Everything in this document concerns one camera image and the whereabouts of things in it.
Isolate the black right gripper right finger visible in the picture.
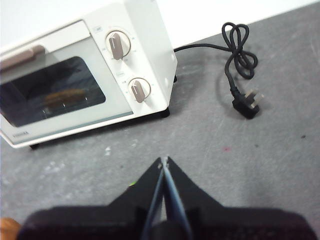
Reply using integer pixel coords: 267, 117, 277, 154
163, 156, 319, 240

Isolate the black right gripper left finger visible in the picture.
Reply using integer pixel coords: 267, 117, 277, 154
16, 156, 166, 240

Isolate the glass oven door beige handle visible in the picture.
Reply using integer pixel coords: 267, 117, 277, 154
0, 19, 135, 142

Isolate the beige oven knob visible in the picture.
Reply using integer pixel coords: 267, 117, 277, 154
104, 30, 132, 61
127, 77, 152, 104

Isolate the white toaster oven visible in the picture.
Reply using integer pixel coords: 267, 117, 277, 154
0, 0, 179, 150

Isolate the black power cable with plug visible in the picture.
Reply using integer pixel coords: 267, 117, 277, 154
173, 22, 265, 120

